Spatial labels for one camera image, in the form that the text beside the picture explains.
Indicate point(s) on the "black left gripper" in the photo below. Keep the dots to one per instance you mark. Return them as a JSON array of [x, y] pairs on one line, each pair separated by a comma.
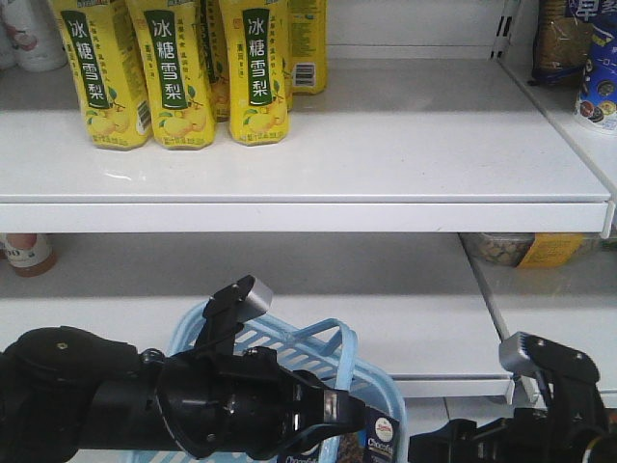
[[216, 402]]

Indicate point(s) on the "light blue plastic basket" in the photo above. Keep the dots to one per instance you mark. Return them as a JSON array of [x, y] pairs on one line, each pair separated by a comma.
[[327, 348]]

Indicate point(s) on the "blue Chocofello cookie box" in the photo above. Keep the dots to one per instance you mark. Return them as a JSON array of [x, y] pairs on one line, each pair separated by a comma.
[[376, 442]]

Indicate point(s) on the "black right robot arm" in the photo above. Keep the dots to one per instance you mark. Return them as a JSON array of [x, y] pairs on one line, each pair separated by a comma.
[[574, 426]]

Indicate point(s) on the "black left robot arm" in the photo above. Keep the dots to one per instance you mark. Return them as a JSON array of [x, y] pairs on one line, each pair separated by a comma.
[[65, 389]]

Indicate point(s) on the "white store shelving unit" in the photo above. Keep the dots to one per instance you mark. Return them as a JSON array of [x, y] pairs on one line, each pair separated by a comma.
[[429, 128]]

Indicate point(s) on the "clear cookie tub yellow label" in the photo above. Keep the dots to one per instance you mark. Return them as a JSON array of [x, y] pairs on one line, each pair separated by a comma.
[[531, 249]]

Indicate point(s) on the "peach drink bottle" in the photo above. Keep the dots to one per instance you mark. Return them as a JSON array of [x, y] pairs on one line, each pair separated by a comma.
[[29, 254]]

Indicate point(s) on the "yellow pear drink bottle right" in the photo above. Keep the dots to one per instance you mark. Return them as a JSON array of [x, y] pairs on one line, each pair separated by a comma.
[[258, 51]]

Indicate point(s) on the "yellow pear drink bottle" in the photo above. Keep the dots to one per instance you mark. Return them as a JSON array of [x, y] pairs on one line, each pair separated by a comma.
[[107, 71], [258, 51], [169, 36], [308, 40]]

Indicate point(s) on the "yellow pear drink bottle rear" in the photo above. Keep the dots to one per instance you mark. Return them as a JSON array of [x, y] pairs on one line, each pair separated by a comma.
[[308, 40]]

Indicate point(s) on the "yellow pear drink bottle middle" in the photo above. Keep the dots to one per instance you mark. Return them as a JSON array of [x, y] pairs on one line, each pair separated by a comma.
[[169, 36]]

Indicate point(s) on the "blue cookie cup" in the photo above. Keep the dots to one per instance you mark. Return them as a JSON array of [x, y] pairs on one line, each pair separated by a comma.
[[595, 106]]

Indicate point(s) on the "yellow pear drink bottle left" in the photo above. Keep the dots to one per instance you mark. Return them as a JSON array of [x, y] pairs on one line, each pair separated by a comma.
[[107, 71]]

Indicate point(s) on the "dark snack bag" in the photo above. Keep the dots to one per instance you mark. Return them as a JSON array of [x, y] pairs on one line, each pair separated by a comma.
[[562, 40]]

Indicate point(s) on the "white yogurt bottle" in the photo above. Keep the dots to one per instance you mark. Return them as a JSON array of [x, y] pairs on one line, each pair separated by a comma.
[[33, 34]]

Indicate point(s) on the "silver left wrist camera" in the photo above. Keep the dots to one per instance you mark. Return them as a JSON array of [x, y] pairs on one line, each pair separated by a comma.
[[244, 300]]

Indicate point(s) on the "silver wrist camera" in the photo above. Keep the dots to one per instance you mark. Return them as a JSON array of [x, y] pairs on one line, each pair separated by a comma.
[[513, 356], [244, 300]]

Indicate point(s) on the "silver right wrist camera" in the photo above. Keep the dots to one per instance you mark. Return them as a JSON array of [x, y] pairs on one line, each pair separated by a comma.
[[513, 356]]

